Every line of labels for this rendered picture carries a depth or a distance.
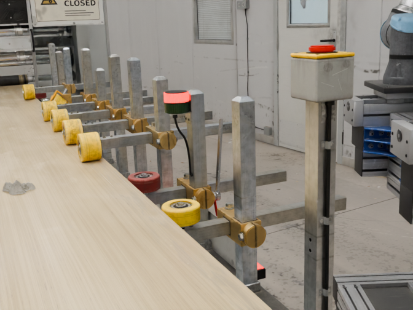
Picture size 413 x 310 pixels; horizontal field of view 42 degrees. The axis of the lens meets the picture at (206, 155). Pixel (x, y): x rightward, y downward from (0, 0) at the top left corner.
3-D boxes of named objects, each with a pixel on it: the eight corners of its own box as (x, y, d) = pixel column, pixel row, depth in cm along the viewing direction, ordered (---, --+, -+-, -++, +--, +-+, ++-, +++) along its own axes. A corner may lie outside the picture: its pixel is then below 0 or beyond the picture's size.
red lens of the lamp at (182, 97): (183, 98, 131) (182, 89, 131) (192, 101, 126) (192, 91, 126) (160, 101, 129) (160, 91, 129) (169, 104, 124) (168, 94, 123)
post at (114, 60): (126, 178, 208) (117, 53, 196) (129, 181, 205) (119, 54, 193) (117, 179, 207) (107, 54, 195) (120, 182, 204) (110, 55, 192)
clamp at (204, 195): (194, 192, 145) (193, 174, 144) (215, 207, 133) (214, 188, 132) (175, 196, 143) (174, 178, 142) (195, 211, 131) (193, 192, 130)
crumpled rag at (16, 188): (41, 189, 127) (40, 179, 126) (15, 196, 122) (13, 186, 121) (21, 182, 132) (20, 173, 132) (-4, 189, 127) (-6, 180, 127)
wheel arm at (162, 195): (280, 181, 152) (280, 166, 151) (286, 184, 149) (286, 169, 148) (133, 207, 135) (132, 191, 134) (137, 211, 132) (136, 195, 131)
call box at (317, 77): (326, 98, 87) (326, 50, 85) (354, 103, 81) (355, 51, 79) (289, 102, 85) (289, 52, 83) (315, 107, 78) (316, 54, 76)
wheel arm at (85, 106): (162, 101, 238) (161, 93, 238) (165, 102, 235) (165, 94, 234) (48, 112, 219) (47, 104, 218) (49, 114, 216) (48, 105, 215)
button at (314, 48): (324, 55, 84) (324, 44, 83) (340, 56, 80) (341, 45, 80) (303, 56, 82) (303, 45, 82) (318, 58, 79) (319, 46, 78)
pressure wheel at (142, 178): (156, 209, 140) (153, 167, 137) (166, 219, 133) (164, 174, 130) (126, 214, 137) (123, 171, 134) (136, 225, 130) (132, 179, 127)
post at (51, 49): (61, 119, 341) (53, 42, 329) (62, 120, 338) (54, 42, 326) (56, 119, 340) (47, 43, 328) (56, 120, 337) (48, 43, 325)
